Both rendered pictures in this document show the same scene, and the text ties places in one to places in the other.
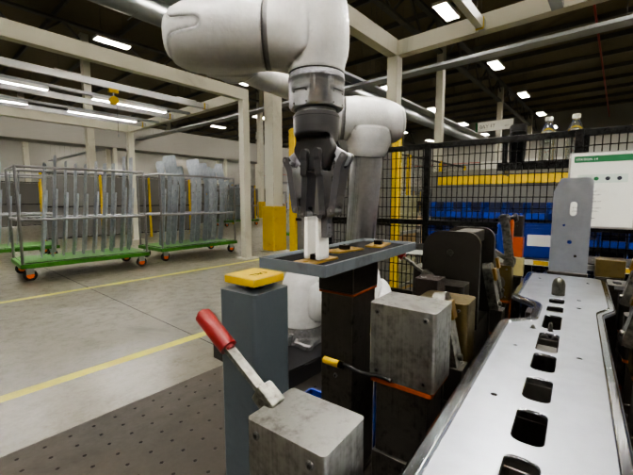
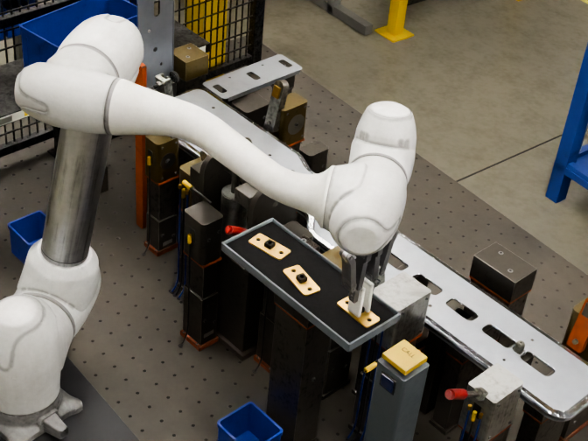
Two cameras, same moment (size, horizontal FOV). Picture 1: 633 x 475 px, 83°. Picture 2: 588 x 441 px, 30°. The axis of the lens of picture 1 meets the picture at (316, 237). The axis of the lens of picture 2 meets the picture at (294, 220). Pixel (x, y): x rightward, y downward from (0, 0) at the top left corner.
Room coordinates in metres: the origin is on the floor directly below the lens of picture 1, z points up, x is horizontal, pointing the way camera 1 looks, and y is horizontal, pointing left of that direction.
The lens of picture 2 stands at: (0.52, 1.55, 2.56)
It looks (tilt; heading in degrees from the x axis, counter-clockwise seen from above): 38 degrees down; 278
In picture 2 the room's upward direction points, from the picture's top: 6 degrees clockwise
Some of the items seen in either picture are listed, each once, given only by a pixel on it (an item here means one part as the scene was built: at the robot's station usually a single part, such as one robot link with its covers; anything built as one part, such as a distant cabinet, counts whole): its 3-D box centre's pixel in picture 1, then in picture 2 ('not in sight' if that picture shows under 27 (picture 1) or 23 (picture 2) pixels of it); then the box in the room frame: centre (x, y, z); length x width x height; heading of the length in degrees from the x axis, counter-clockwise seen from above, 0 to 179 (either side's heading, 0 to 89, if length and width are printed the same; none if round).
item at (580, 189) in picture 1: (570, 225); (156, 29); (1.28, -0.91, 1.17); 0.12 x 0.01 x 0.34; 54
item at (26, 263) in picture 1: (81, 221); not in sight; (6.32, 4.17, 0.89); 1.90 x 1.00 x 1.77; 137
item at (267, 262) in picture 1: (348, 253); (308, 280); (0.71, -0.07, 1.16); 0.37 x 0.14 x 0.02; 144
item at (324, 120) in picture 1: (316, 141); not in sight; (0.60, 0.00, 1.36); 0.08 x 0.07 x 0.09; 53
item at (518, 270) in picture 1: (514, 309); not in sight; (1.21, -0.69, 0.88); 0.04 x 0.04 x 0.37; 54
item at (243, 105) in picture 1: (245, 181); not in sight; (7.60, 1.50, 1.64); 0.36 x 0.36 x 3.28; 50
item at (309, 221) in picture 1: (311, 237); (356, 298); (0.60, 0.01, 1.20); 0.03 x 0.01 x 0.07; 143
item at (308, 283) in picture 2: (344, 247); (301, 278); (0.72, -0.06, 1.17); 0.08 x 0.04 x 0.01; 133
